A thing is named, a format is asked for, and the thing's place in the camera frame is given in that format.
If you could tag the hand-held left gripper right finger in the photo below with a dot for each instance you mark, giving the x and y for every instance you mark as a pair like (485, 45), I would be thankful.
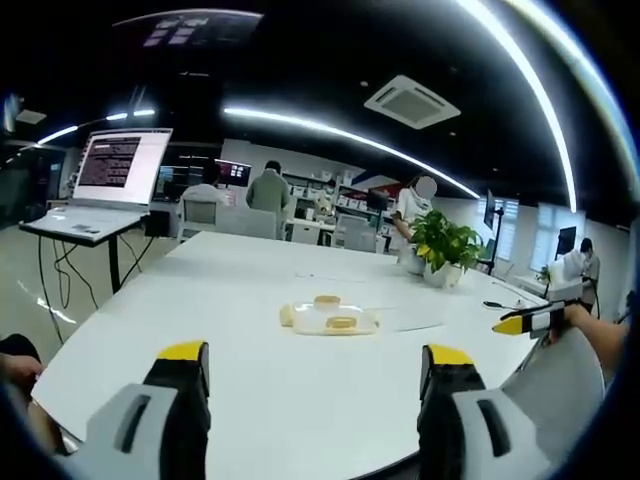
(470, 415)

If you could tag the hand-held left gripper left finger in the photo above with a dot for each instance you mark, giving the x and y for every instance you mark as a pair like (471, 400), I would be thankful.
(145, 415)

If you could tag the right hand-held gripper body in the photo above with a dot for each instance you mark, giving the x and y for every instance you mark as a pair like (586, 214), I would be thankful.
(565, 292)

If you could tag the cream plastic buckle part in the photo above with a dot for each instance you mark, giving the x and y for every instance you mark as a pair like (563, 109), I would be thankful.
(341, 323)
(327, 300)

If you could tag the person's right hand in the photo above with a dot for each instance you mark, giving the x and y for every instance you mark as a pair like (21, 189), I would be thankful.
(575, 317)

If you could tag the metal spoon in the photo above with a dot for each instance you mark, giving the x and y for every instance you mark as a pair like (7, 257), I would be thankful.
(500, 304)

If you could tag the dark desktop monitor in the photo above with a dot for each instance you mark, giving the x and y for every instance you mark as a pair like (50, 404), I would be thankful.
(566, 241)

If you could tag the grey chair back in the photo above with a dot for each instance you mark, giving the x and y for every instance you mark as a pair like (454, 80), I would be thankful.
(560, 385)

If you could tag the white plant pot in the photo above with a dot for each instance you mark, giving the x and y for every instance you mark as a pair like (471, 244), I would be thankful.
(442, 276)

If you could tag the monitor on black stand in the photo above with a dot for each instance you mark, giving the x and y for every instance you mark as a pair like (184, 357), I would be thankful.
(490, 212)

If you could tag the green potted plant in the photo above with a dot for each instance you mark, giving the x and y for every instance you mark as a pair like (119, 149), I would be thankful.
(442, 237)

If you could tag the black-legged laptop stand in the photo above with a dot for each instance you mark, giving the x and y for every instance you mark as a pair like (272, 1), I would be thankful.
(116, 260)

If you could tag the clear plastic tray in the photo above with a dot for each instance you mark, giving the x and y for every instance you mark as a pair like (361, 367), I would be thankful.
(350, 312)

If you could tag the cream plastic piece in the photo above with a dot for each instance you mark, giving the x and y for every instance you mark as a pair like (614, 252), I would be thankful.
(286, 315)

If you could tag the white office chair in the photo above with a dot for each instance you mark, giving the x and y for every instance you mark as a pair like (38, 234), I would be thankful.
(199, 215)

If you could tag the long ceiling light strip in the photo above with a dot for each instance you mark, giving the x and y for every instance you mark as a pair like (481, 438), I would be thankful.
(360, 142)

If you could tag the ceiling air conditioner vent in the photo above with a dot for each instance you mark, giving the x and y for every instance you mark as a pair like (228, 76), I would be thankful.
(412, 101)

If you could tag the white open laptop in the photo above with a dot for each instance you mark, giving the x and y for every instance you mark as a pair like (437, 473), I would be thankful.
(115, 170)

